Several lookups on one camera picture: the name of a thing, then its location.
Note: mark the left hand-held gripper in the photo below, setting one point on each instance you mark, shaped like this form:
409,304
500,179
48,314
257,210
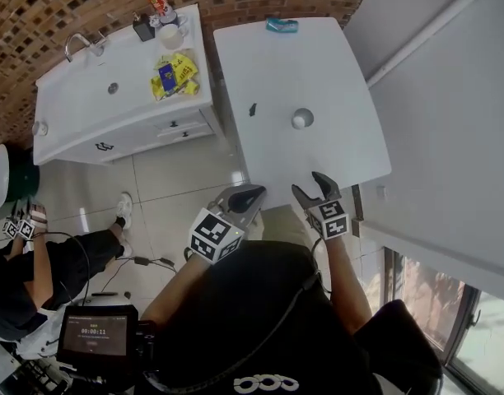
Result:
214,237

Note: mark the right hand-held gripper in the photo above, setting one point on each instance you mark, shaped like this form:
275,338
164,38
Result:
332,220

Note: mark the white cup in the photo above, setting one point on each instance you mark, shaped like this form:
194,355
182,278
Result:
301,119

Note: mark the person's right forearm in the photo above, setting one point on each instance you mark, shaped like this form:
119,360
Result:
346,282

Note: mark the person's left forearm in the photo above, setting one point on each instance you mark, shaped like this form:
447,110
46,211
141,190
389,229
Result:
169,290

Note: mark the black table leg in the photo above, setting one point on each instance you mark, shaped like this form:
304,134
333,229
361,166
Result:
356,208

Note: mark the person's khaki trousers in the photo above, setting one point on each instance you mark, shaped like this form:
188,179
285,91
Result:
278,224

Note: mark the small black object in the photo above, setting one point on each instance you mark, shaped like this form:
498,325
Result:
252,109

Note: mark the person's black shirt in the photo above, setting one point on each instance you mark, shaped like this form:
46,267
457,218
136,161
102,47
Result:
252,319

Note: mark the pile of yellow packets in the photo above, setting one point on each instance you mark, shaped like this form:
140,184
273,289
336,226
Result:
186,70

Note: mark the white sink cabinet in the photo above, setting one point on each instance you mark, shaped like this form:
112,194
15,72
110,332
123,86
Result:
112,109

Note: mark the teal wipes packet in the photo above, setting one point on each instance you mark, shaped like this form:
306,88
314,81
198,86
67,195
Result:
281,25

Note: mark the blue and white mug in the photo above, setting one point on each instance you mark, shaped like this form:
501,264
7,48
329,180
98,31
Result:
175,17

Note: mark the black monitor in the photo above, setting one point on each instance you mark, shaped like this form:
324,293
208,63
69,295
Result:
96,331

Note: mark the black soap dispenser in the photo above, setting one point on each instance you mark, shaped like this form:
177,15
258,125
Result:
144,28

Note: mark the red snack tube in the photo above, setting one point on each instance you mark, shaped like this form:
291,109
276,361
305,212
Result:
159,1

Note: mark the white round side knob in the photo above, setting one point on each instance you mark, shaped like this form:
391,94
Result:
40,128

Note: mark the dark green round stool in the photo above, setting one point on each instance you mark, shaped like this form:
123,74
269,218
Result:
23,177

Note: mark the chrome faucet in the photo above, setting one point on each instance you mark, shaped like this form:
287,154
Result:
77,41

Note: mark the window frame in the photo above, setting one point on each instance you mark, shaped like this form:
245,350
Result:
437,315

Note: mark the black camera rig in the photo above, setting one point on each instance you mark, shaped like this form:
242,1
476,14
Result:
149,340

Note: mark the white wall pipe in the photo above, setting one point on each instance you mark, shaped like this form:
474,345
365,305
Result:
433,27

